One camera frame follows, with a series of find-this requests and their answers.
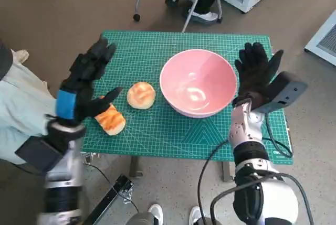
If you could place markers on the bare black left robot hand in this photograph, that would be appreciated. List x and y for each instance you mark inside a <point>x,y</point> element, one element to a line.
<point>84,88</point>

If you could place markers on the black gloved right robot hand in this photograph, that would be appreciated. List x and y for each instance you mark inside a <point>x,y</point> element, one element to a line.
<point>254,73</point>

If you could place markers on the long twisted toy bread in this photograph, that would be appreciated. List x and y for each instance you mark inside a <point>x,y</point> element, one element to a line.
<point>113,122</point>

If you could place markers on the round toy bread bun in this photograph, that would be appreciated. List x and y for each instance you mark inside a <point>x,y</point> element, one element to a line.
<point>141,95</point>

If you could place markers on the pink bowl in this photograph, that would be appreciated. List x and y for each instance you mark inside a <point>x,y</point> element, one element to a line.
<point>197,83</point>

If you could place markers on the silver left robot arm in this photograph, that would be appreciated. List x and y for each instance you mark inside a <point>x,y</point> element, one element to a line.
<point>65,164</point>

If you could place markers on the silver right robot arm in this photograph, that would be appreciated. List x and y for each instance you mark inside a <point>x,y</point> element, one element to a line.
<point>246,130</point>

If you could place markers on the person in light clothes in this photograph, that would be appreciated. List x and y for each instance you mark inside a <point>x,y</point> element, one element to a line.
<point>23,99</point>

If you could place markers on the white appliance with small grille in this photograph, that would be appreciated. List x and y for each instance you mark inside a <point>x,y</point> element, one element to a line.
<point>325,38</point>

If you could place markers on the green cutting mat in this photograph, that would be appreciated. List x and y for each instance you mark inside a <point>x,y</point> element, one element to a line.
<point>162,135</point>

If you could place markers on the metal table leg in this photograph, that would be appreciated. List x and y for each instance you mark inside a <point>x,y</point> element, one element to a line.
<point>136,167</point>
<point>227,172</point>

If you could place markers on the black metal bar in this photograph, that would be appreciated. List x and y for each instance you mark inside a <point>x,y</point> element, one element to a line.
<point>110,198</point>

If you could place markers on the white foot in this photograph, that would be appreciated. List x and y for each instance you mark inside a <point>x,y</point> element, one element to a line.
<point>156,213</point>
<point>196,214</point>

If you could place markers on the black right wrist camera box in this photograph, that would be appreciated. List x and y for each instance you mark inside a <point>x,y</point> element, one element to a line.
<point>286,91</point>

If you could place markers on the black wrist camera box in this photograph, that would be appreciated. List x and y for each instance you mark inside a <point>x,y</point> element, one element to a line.
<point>286,91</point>
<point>36,154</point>

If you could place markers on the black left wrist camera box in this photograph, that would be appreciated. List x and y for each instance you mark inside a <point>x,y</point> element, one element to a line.
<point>36,154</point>

